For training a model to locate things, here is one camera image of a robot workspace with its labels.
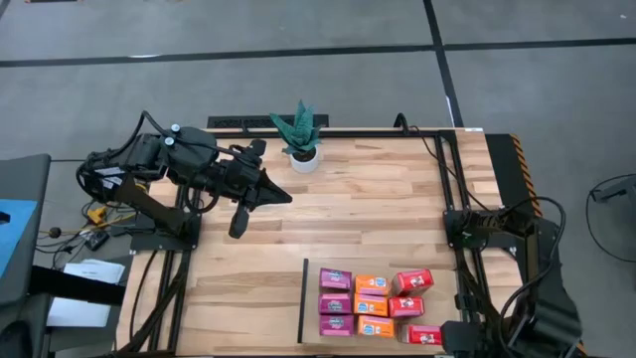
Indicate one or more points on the white papers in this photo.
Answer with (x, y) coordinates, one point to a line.
(79, 313)

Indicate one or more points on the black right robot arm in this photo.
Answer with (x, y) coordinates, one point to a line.
(536, 258)

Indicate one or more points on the small black device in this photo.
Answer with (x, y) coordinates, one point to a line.
(97, 240)

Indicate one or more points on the orange Mini Wheats box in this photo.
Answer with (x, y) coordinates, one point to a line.
(370, 304)
(371, 285)
(375, 326)

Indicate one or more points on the yellow connector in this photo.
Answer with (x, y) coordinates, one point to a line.
(97, 214)

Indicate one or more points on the magenta Raisin Bran box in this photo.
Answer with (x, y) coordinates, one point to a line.
(335, 303)
(335, 278)
(336, 325)

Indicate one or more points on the green plant in white pot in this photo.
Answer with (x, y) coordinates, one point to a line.
(304, 160)

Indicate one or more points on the red Froot Loops box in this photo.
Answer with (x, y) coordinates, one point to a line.
(422, 334)
(412, 282)
(406, 306)

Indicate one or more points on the black ball knob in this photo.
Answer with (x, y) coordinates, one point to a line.
(55, 232)

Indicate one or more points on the blue sheet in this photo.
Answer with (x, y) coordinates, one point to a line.
(15, 233)

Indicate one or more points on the black aluminium table frame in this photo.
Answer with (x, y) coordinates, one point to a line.
(348, 134)

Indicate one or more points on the wooden shelf on black posts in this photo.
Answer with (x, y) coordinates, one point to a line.
(310, 298)

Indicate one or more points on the black mat with hazard stripes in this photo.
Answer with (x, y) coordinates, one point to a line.
(502, 164)

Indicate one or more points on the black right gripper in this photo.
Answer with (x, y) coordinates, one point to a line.
(459, 338)

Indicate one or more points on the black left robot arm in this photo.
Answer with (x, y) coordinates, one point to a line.
(149, 204)

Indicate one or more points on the dark grey cart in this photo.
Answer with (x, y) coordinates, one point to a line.
(25, 174)

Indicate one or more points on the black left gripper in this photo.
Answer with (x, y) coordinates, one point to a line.
(238, 176)

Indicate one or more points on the black round floor stand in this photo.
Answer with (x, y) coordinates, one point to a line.
(616, 189)

